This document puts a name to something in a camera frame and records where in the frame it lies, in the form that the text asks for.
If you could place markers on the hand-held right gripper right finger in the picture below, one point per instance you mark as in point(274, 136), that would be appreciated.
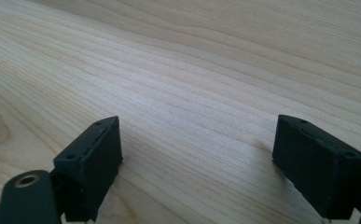
point(318, 168)

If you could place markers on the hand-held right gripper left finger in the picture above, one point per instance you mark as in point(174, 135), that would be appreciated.
point(88, 168)

